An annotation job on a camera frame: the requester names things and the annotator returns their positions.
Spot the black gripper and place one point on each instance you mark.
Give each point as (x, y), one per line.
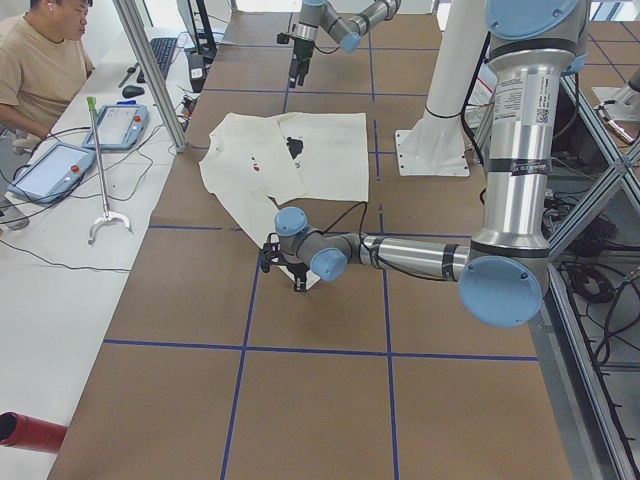
(296, 270)
(301, 50)

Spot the cream long-sleeve cat shirt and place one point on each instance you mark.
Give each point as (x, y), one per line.
(256, 164)

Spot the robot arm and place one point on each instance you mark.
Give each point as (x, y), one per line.
(347, 33)
(501, 274)

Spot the black power adapter box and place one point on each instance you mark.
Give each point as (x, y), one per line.
(197, 71)

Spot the black keyboard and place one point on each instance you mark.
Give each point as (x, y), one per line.
(163, 49)

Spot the black computer mouse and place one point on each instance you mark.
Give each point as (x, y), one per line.
(132, 91)

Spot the far blue teach pendant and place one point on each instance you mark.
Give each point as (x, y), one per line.
(120, 126)

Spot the blue teach pendant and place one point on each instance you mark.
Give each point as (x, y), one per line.
(120, 126)
(53, 175)

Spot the metal reacher grabber tool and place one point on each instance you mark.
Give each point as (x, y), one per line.
(108, 216)

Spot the person in beige shirt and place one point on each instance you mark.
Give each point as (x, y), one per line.
(43, 65)

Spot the near blue teach pendant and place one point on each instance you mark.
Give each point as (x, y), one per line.
(53, 175)

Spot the red cylinder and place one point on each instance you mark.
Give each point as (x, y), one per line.
(29, 433)

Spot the white central pedestal column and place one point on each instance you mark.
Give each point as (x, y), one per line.
(435, 145)

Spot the aluminium frame post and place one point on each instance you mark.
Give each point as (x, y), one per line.
(133, 26)

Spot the aluminium frame side rack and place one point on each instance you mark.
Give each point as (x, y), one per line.
(592, 225)

